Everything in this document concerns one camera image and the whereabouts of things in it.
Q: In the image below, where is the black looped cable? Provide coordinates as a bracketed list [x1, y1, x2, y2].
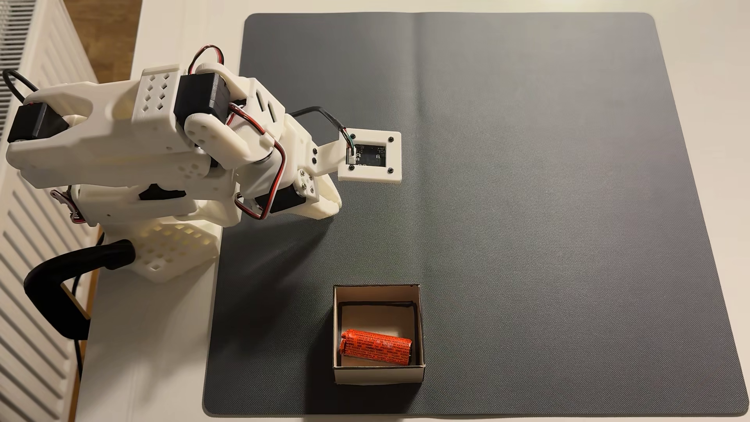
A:
[2, 68, 39, 105]

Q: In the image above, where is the red black servo cable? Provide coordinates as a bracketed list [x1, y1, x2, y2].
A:
[225, 102, 288, 222]

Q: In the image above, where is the black table clamp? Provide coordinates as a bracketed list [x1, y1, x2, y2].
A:
[23, 238, 137, 341]

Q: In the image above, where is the white square camera mount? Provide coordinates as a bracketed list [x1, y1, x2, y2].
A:
[316, 128, 403, 184]

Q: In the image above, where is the dark grey textured mat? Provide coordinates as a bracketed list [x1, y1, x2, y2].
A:
[202, 12, 750, 418]

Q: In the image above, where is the white radiator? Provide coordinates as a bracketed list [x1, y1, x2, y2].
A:
[0, 0, 99, 422]

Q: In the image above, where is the black camera cable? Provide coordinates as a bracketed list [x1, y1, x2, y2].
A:
[289, 105, 356, 154]

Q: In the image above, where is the red cylindrical candy roll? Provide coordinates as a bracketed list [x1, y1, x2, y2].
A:
[338, 328, 414, 368]

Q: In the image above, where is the small open cardboard box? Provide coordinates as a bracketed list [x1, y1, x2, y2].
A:
[332, 284, 426, 386]

